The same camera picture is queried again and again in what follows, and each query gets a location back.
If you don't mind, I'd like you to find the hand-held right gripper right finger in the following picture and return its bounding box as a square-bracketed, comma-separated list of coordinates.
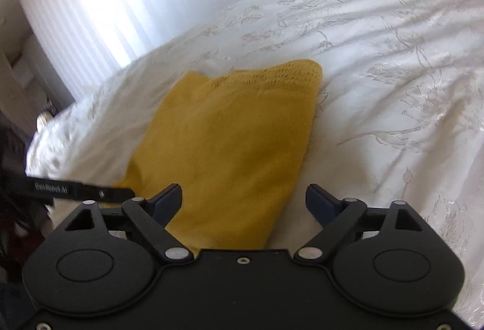
[294, 183, 423, 263]

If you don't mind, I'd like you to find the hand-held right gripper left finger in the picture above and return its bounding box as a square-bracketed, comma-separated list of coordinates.
[64, 183, 194, 263]

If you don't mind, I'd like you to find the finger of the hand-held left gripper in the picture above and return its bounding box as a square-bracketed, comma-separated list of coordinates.
[85, 184, 136, 202]

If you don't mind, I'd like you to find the yellow knit garment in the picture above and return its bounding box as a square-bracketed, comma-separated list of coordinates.
[113, 59, 323, 251]

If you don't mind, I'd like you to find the white floral bedspread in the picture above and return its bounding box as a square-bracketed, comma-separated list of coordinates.
[26, 0, 484, 315]

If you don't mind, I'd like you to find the white window curtain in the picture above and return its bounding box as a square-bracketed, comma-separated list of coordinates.
[17, 0, 292, 104]

